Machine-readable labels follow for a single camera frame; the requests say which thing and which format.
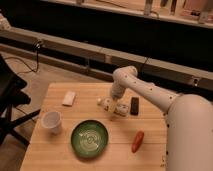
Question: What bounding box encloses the white plastic bottle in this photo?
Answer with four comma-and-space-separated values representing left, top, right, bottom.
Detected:
97, 97, 129, 117

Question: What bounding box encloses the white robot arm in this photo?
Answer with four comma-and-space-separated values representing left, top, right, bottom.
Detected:
110, 66, 213, 171

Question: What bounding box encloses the green ceramic bowl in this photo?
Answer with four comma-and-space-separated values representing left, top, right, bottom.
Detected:
70, 120, 109, 159

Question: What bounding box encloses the black rectangular block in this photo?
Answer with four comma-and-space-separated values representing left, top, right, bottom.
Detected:
130, 97, 139, 115

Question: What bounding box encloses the white folded cloth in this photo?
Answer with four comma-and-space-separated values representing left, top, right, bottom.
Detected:
62, 91, 76, 106

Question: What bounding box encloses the orange carrot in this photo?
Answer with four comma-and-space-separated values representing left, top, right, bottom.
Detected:
131, 131, 144, 153

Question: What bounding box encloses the white paper cup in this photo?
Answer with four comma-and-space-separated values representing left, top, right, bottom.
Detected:
41, 111, 62, 134

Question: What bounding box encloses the black office chair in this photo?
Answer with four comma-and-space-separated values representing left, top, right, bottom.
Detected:
0, 54, 40, 146

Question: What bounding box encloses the black floor cable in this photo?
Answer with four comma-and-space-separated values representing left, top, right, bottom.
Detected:
3, 40, 44, 76

